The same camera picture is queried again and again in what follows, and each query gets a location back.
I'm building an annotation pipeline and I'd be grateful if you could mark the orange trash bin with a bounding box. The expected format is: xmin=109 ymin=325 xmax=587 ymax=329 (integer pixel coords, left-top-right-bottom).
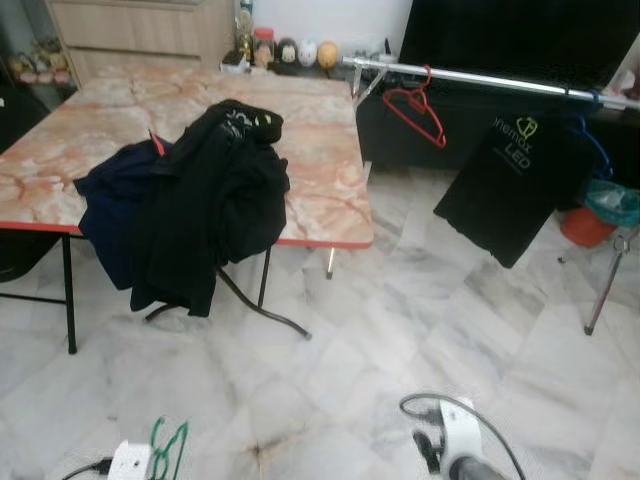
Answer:
xmin=560 ymin=205 xmax=616 ymax=248

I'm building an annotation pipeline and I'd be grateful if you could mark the blue gold trophy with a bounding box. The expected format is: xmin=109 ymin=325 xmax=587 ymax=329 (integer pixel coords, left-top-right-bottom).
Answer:
xmin=235 ymin=0 xmax=256 ymax=66

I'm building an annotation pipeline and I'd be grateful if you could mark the blue plastic hanger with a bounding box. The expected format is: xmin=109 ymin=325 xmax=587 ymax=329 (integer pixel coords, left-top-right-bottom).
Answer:
xmin=563 ymin=90 xmax=613 ymax=181

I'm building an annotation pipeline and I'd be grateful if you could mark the red lid glass jar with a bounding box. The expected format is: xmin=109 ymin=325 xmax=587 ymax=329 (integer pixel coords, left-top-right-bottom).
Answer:
xmin=253 ymin=27 xmax=276 ymax=69

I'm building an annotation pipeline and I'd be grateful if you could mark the silver metal clothes rack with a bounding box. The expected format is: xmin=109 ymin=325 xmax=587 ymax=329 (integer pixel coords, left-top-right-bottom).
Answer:
xmin=342 ymin=56 xmax=640 ymax=337

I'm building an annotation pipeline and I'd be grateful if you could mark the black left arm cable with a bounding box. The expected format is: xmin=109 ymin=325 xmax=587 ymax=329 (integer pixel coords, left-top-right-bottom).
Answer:
xmin=60 ymin=458 xmax=111 ymax=480

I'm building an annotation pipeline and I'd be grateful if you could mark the black shirt LED lettering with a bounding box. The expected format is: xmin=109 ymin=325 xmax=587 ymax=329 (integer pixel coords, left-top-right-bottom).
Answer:
xmin=434 ymin=108 xmax=601 ymax=269

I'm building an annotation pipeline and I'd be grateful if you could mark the black white-faced plush toy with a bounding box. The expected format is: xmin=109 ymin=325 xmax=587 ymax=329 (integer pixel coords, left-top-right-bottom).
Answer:
xmin=276 ymin=38 xmax=299 ymax=69

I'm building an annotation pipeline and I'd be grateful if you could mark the marble pattern table red edge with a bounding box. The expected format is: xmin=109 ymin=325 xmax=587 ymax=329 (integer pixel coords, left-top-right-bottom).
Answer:
xmin=0 ymin=66 xmax=376 ymax=356

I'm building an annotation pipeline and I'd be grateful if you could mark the black flat screen television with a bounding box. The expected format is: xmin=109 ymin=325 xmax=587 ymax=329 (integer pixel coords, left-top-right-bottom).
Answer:
xmin=398 ymin=0 xmax=640 ymax=93

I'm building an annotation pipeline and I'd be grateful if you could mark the green plastic hanger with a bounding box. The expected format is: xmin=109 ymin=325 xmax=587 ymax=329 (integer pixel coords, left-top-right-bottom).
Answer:
xmin=148 ymin=417 xmax=191 ymax=480

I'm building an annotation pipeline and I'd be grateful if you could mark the black television console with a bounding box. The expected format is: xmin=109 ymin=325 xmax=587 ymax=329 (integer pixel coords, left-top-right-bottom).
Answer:
xmin=355 ymin=62 xmax=640 ymax=189

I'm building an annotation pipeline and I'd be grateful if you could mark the white round plush toy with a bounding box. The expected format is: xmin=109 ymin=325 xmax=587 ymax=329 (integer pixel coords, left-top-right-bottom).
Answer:
xmin=298 ymin=38 xmax=319 ymax=68

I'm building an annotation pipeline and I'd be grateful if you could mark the light wooden cabinet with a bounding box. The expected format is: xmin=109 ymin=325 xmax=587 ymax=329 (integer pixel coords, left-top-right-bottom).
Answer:
xmin=45 ymin=0 xmax=236 ymax=86

